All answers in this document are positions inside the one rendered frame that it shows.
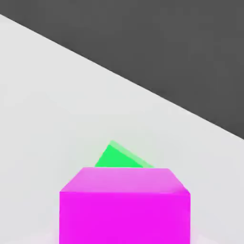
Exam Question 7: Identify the small magenta cube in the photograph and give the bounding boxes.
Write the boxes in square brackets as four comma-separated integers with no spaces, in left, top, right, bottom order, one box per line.
[59,167,191,244]

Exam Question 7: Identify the small green cube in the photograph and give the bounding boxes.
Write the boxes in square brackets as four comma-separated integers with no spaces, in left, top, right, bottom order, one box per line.
[94,140,155,169]

